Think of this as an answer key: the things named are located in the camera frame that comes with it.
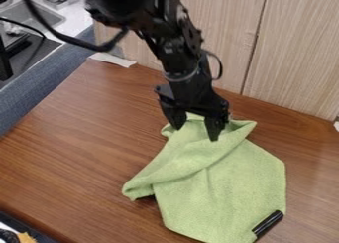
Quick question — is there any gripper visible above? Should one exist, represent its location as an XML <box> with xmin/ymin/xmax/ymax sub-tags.
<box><xmin>153</xmin><ymin>60</ymin><xmax>232</xmax><ymax>143</ymax></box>

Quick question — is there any green cloth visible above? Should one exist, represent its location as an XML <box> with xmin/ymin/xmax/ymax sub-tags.
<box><xmin>120</xmin><ymin>111</ymin><xmax>287</xmax><ymax>243</ymax></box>

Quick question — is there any white paper sheet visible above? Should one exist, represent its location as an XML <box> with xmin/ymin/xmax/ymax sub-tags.
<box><xmin>87</xmin><ymin>52</ymin><xmax>140</xmax><ymax>69</ymax></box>

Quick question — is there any toy sink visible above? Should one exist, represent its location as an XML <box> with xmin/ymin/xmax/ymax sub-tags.
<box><xmin>0</xmin><ymin>0</ymin><xmax>68</xmax><ymax>33</ymax></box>

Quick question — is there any black stand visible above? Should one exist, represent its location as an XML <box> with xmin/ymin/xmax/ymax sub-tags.
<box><xmin>0</xmin><ymin>19</ymin><xmax>49</xmax><ymax>82</ymax></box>

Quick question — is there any black cable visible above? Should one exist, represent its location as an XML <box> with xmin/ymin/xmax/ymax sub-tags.
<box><xmin>16</xmin><ymin>0</ymin><xmax>132</xmax><ymax>53</ymax></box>

